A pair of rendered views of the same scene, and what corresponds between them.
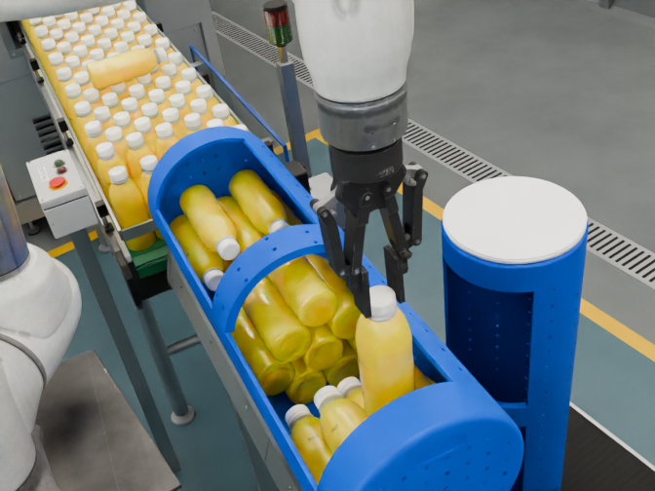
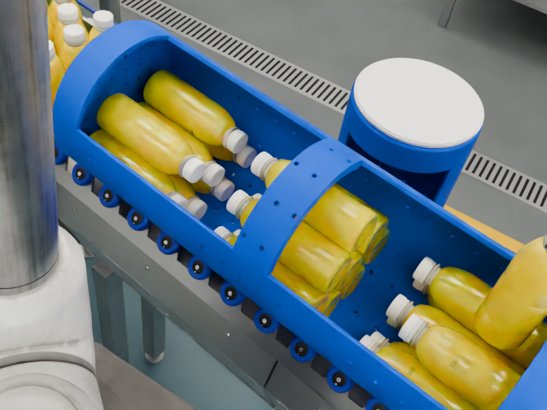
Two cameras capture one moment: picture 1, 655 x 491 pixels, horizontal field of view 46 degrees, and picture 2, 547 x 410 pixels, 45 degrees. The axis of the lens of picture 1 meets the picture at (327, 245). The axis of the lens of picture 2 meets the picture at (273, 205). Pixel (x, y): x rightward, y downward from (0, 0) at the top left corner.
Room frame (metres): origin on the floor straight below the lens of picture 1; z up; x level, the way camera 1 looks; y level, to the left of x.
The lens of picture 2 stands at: (0.49, 0.52, 1.90)
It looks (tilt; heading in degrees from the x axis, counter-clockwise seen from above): 49 degrees down; 322
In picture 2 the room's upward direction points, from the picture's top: 11 degrees clockwise
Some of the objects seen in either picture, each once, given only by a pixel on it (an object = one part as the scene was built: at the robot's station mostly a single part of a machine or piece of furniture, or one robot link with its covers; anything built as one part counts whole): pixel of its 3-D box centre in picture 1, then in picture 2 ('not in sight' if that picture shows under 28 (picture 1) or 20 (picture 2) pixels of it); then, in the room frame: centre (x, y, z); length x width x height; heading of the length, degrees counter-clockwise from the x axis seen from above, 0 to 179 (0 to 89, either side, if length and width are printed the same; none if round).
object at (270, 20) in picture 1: (276, 15); not in sight; (1.93, 0.04, 1.23); 0.06 x 0.06 x 0.04
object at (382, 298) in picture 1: (379, 302); not in sight; (0.69, -0.05, 1.35); 0.04 x 0.04 x 0.02
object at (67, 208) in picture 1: (61, 192); not in sight; (1.54, 0.58, 1.05); 0.20 x 0.10 x 0.10; 21
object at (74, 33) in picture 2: not in sight; (74, 34); (1.58, 0.23, 1.09); 0.04 x 0.04 x 0.02
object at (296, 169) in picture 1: (289, 188); not in sight; (1.56, 0.07, 0.95); 0.10 x 0.07 x 0.10; 111
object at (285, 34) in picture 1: (279, 31); not in sight; (1.93, 0.04, 1.18); 0.06 x 0.06 x 0.05
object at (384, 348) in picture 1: (385, 358); (527, 289); (0.69, -0.05, 1.25); 0.07 x 0.07 x 0.19
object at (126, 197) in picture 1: (131, 210); not in sight; (1.50, 0.43, 0.99); 0.07 x 0.07 x 0.19
